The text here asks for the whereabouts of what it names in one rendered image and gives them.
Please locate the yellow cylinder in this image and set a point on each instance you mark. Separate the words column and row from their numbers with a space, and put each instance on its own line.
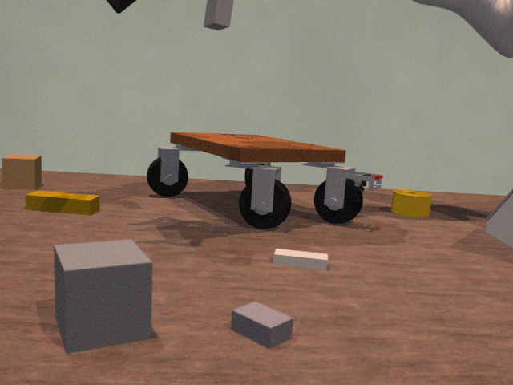
column 411, row 203

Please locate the brown wheeled dolly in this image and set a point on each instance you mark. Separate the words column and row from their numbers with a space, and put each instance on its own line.
column 265, row 202

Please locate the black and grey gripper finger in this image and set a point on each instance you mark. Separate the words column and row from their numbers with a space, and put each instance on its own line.
column 120, row 5

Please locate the brown cardboard box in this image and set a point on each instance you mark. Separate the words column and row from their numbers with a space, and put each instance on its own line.
column 21, row 172

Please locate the yellow rectangular block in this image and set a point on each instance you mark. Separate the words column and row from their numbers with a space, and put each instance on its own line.
column 61, row 202

